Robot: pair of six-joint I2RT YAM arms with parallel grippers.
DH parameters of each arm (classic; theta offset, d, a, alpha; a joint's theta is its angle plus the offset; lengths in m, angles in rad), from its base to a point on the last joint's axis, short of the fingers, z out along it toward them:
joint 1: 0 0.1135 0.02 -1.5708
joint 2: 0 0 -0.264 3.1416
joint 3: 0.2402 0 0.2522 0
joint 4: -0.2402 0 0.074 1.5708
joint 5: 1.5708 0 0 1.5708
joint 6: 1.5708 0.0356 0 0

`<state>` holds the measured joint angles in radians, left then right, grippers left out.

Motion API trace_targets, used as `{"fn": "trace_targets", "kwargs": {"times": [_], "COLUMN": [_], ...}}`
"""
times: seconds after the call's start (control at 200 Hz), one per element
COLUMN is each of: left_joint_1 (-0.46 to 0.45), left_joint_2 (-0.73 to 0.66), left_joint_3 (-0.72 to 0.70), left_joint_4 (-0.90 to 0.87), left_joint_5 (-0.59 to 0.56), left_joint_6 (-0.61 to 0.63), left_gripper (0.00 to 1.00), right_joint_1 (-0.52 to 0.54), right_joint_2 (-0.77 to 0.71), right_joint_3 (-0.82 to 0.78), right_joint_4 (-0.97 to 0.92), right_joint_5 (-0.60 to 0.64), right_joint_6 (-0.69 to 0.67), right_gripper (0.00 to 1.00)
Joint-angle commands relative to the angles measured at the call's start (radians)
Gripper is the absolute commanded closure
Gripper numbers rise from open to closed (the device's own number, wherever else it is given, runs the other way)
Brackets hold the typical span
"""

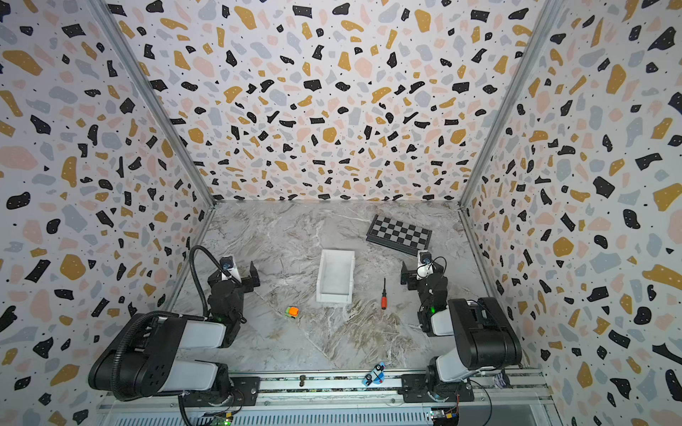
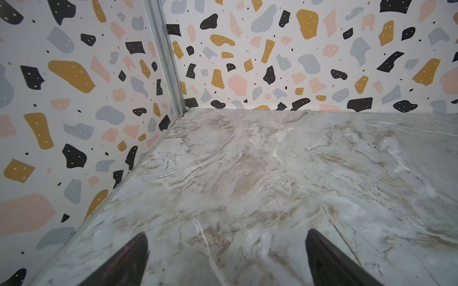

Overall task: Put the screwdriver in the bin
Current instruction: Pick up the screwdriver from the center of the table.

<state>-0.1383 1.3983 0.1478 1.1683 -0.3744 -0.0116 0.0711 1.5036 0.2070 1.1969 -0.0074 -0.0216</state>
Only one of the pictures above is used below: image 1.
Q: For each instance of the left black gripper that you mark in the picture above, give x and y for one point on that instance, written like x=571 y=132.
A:
x=234 y=282

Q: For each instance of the red handled screwdriver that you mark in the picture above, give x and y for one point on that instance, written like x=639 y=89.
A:
x=384 y=300

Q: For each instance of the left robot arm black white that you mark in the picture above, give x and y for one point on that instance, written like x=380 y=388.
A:
x=142 y=361

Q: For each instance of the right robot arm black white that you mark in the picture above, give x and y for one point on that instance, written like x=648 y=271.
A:
x=484 y=340

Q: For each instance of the white rectangular bin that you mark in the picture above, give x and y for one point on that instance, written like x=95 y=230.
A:
x=335 y=277

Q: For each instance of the black white chessboard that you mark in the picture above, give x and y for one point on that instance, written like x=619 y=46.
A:
x=398 y=235

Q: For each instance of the colourful small cube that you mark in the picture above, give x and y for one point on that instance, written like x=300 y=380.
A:
x=292 y=312

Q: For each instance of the blue small clip object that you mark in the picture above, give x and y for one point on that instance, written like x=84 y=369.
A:
x=376 y=376

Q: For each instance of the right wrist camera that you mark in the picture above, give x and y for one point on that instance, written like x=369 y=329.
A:
x=424 y=263

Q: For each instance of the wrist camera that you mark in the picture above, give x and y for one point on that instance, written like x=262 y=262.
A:
x=228 y=269
x=424 y=263

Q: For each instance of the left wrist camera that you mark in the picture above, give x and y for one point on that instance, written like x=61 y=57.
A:
x=228 y=269

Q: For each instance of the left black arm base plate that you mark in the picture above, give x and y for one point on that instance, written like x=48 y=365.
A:
x=235 y=392

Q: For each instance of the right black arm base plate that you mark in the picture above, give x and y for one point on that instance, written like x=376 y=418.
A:
x=428 y=388

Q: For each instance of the aluminium mounting rail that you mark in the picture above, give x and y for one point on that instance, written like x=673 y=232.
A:
x=517 y=396

